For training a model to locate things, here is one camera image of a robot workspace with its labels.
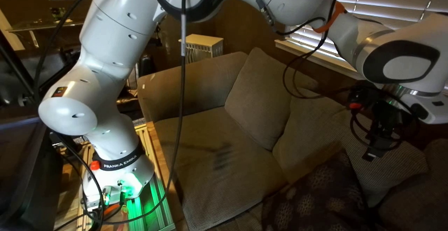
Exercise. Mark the beige ribbed cushion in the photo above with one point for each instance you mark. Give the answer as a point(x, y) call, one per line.
point(315, 133)

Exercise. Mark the window with white blinds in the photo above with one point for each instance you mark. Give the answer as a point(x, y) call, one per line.
point(388, 0)

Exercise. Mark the brown fabric sofa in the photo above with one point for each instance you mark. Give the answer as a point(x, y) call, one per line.
point(210, 161)

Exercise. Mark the tan square pillow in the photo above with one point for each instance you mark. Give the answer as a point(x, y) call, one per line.
point(259, 101)

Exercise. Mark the white slatted box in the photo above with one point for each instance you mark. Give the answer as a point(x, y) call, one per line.
point(203, 47)

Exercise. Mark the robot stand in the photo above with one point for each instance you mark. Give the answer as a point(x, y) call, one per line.
point(159, 203)

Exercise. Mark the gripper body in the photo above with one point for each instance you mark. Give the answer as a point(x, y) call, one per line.
point(386, 119)

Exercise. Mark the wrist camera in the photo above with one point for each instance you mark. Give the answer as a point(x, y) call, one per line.
point(359, 96)

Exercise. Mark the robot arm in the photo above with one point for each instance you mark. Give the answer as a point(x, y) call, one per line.
point(115, 31)

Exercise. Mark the dark brown patterned pillow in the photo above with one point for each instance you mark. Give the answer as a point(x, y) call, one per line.
point(315, 196)

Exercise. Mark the dark monitor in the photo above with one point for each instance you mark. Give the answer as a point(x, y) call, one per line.
point(24, 175)

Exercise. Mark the glass shelf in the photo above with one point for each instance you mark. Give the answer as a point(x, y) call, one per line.
point(42, 24)

